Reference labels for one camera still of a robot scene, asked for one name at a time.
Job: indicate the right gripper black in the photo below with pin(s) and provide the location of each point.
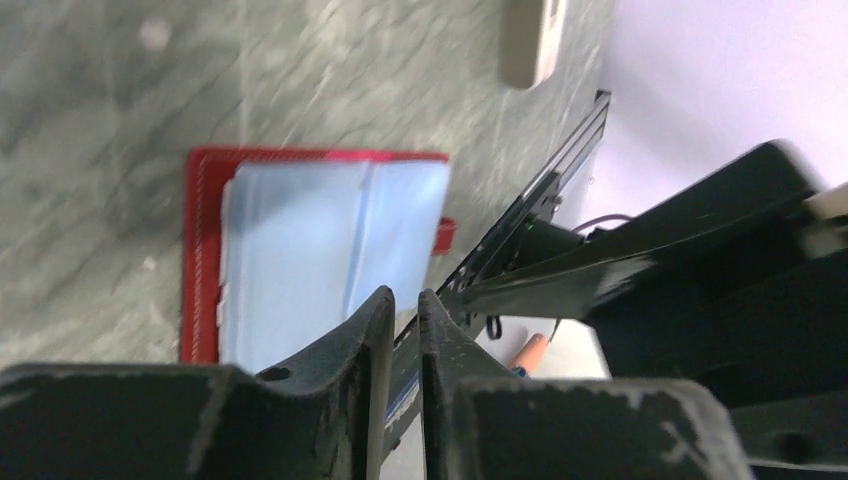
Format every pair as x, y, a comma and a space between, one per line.
736, 283

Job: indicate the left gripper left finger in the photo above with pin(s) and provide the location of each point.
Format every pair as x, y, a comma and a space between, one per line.
318, 415

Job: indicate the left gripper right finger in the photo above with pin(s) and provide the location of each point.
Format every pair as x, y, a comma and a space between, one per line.
481, 421

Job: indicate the red leather card holder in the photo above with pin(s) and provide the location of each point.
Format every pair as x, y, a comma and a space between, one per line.
282, 245

